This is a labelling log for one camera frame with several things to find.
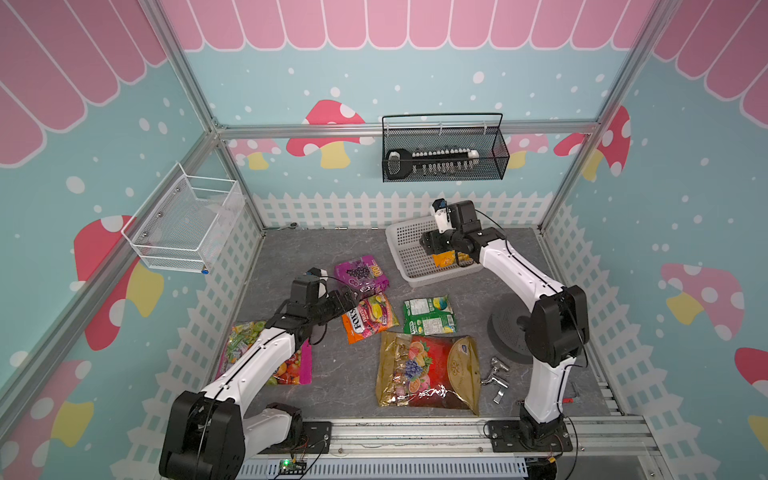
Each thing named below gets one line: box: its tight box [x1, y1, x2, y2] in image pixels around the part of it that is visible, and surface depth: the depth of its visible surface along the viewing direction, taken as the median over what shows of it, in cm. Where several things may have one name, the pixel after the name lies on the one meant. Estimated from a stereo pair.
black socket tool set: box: [385, 148, 480, 180], surface depth 91 cm
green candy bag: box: [403, 294, 456, 336], surface depth 96 cm
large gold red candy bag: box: [376, 331, 481, 415], surface depth 83 cm
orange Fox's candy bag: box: [342, 293, 400, 345], surface depth 96 cm
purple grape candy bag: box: [334, 255, 390, 299], surface depth 102 cm
